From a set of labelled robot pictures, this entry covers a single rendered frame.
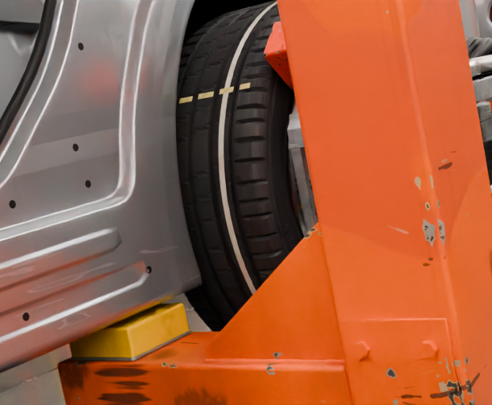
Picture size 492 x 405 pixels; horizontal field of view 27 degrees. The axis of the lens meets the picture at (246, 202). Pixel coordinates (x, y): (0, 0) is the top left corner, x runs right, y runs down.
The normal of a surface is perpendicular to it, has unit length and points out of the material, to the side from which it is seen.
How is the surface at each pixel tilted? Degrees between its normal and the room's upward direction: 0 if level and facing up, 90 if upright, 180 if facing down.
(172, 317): 90
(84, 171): 90
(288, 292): 90
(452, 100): 90
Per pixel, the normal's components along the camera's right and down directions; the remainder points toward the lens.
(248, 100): -0.59, -0.32
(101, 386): -0.57, 0.20
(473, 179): 0.80, -0.09
